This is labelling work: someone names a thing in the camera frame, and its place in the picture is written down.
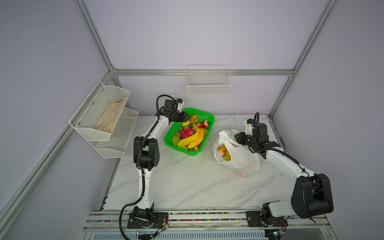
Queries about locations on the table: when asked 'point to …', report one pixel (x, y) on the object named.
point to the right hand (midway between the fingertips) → (234, 134)
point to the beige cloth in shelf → (108, 116)
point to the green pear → (175, 139)
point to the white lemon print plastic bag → (244, 162)
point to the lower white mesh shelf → (120, 136)
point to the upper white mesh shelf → (96, 118)
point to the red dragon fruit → (186, 132)
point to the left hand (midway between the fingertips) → (186, 117)
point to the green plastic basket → (174, 127)
